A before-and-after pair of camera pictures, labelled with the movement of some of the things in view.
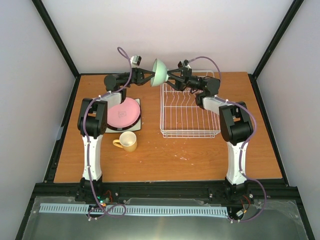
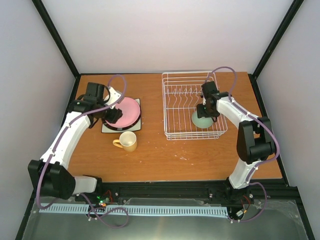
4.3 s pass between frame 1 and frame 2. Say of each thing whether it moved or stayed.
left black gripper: moved
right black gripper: moved
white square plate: stayed
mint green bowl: moved
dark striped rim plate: stayed
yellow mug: stayed
